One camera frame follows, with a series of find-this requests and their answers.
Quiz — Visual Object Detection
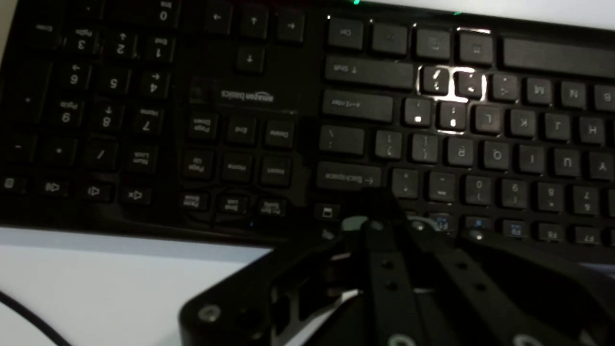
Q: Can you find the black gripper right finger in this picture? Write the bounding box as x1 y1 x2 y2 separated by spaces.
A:
400 217 615 346

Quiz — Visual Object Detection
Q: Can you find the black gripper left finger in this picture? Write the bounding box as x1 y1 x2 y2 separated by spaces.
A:
179 213 444 346

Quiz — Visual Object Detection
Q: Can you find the black computer keyboard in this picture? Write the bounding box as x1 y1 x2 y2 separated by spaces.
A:
0 0 615 265

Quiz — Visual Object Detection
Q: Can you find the black keyboard cable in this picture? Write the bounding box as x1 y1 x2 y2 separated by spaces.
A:
0 288 73 346

